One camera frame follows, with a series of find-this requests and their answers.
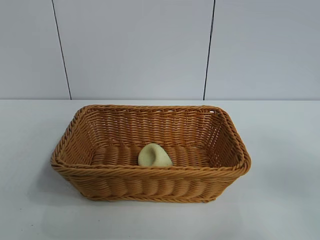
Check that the pale yellow egg yolk pastry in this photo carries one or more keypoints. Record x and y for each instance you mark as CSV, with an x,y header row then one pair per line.
x,y
152,157

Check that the brown woven wicker basket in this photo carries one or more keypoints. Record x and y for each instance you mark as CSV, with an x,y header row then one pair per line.
x,y
150,180

